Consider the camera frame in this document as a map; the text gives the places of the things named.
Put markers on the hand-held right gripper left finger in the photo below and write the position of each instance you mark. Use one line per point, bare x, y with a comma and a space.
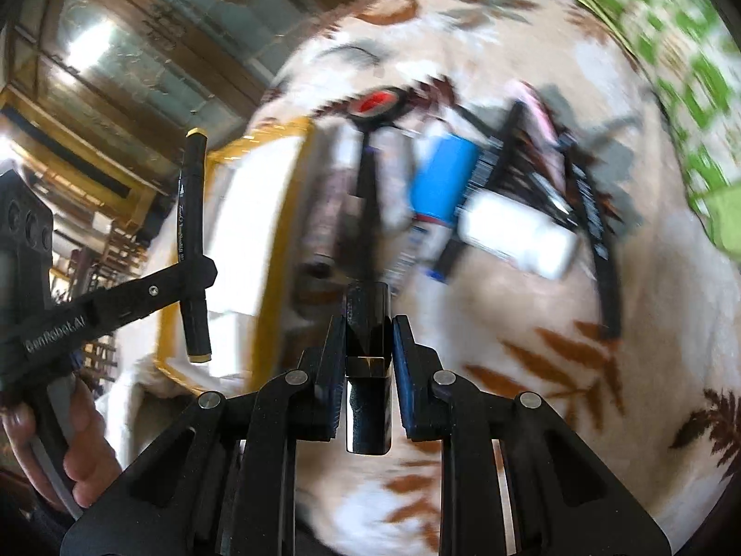
340, 382

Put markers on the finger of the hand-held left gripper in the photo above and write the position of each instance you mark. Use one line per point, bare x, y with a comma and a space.
156, 292

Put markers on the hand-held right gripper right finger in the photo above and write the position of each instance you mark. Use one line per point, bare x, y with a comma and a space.
400, 382

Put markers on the black marker red cap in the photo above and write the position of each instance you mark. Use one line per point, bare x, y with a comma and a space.
367, 370

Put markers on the black marker with yellow caps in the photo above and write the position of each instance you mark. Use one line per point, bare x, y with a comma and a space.
194, 231

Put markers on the white tray with yellow rim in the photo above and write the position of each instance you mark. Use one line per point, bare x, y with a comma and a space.
254, 231

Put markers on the brown tube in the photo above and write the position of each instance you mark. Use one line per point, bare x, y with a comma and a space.
330, 202

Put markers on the white bottle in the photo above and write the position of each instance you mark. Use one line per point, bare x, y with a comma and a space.
515, 231

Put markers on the blue tube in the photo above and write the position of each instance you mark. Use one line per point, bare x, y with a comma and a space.
443, 179

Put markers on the person's left hand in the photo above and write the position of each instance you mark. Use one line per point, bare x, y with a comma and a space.
81, 434

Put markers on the wooden chair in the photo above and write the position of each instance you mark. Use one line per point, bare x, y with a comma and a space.
116, 255

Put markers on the leaf printed blanket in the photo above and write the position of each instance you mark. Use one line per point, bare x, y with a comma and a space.
521, 347

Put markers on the grey white tube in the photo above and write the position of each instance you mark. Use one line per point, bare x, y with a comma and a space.
396, 185

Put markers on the wooden glass cabinet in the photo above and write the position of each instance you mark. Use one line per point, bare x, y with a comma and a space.
145, 69

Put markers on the black marker with white print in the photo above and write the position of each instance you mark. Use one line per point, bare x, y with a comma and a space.
596, 243

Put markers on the black striped packet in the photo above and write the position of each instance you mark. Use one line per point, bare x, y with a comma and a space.
521, 174

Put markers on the red black round case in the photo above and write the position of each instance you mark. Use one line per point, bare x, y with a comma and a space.
376, 104

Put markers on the pink tube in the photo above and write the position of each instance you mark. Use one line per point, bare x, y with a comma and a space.
538, 116

